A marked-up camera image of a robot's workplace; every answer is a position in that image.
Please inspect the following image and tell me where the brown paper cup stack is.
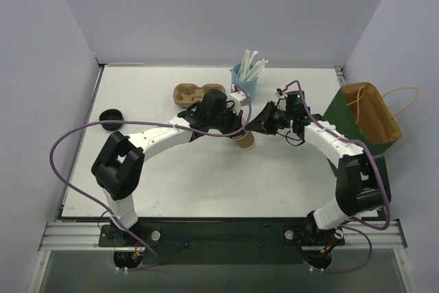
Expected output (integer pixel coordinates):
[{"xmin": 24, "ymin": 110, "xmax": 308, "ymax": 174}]
[{"xmin": 233, "ymin": 130, "xmax": 254, "ymax": 150}]

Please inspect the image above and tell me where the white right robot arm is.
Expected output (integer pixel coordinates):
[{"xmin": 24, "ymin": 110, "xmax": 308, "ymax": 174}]
[{"xmin": 247, "ymin": 91, "xmax": 391, "ymax": 244}]

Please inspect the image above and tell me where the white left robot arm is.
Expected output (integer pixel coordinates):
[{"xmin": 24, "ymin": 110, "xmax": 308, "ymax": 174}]
[{"xmin": 91, "ymin": 89, "xmax": 251, "ymax": 246}]

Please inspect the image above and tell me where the brown cardboard cup carrier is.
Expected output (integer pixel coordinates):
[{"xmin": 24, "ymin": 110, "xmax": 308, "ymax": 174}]
[{"xmin": 173, "ymin": 83, "xmax": 226, "ymax": 108}]

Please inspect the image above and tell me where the blue straw holder cup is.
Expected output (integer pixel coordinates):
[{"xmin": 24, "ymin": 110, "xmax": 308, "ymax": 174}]
[{"xmin": 230, "ymin": 63, "xmax": 258, "ymax": 102}]

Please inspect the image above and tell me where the white wrapped straw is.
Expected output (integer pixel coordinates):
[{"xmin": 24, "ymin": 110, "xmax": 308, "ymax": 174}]
[
  {"xmin": 244, "ymin": 51, "xmax": 259, "ymax": 81},
  {"xmin": 239, "ymin": 49, "xmax": 250, "ymax": 80},
  {"xmin": 246, "ymin": 59, "xmax": 268, "ymax": 81}
]

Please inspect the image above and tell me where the green paper bag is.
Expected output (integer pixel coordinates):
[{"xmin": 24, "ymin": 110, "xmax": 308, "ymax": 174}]
[{"xmin": 323, "ymin": 82, "xmax": 420, "ymax": 156}]

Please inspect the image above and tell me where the black lid stack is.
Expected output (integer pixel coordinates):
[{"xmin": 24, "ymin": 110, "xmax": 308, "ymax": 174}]
[{"xmin": 99, "ymin": 108, "xmax": 124, "ymax": 132}]

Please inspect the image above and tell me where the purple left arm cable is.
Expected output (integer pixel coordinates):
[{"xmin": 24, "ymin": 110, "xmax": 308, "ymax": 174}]
[{"xmin": 49, "ymin": 90, "xmax": 254, "ymax": 272}]

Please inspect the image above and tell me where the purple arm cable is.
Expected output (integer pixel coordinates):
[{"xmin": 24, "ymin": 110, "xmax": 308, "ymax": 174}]
[
  {"xmin": 49, "ymin": 90, "xmax": 254, "ymax": 272},
  {"xmin": 281, "ymin": 80, "xmax": 392, "ymax": 273}
]

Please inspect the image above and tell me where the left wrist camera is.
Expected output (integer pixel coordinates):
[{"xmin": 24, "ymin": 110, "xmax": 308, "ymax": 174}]
[{"xmin": 228, "ymin": 91, "xmax": 249, "ymax": 109}]

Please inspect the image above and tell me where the aluminium table rail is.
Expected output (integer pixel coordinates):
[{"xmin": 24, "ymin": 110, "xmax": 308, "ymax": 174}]
[{"xmin": 56, "ymin": 65, "xmax": 105, "ymax": 221}]

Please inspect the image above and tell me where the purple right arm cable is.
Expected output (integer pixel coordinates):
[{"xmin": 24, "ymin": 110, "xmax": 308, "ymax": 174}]
[{"xmin": 281, "ymin": 80, "xmax": 392, "ymax": 273}]

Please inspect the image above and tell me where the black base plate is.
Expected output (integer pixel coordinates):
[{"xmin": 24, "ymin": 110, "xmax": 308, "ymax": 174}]
[{"xmin": 98, "ymin": 218, "xmax": 345, "ymax": 269}]

